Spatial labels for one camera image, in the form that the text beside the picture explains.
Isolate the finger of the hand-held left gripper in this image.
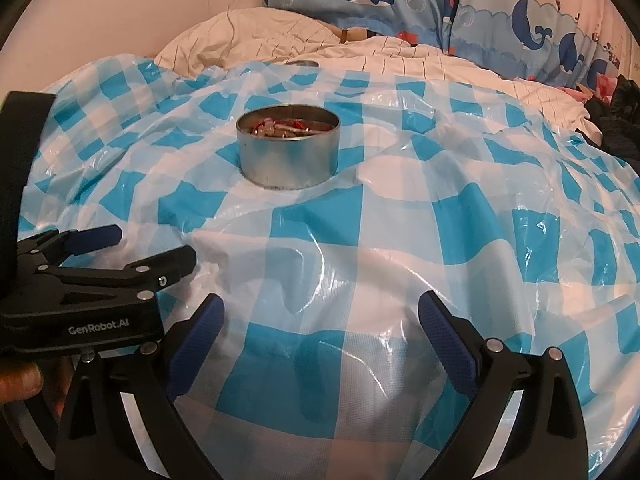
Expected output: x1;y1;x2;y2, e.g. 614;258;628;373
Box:
31;244;198;307
17;224;124;267

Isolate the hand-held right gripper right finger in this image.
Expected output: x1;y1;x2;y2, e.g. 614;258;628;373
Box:
417;290;588;480

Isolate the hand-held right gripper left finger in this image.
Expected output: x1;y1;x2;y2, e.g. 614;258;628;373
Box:
54;292;226;480

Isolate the round metal tin can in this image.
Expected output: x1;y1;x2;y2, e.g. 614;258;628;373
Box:
236;104;342;190

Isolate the pale bead red cord bracelet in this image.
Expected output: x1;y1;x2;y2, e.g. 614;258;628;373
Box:
249;117;309;137

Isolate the person's left hand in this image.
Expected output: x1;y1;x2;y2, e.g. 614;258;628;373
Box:
0;361;45;405

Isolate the blue checkered plastic sheet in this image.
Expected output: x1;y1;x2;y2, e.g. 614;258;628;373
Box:
0;57;640;480

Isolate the white quilt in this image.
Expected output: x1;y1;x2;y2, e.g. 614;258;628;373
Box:
152;7;591;128

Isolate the dark clothing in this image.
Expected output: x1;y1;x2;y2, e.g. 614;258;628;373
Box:
582;75;640;156

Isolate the small wooden object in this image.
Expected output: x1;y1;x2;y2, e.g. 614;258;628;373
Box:
325;25;381;44

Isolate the whale print curtain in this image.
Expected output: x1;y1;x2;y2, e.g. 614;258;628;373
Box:
262;0;623;86

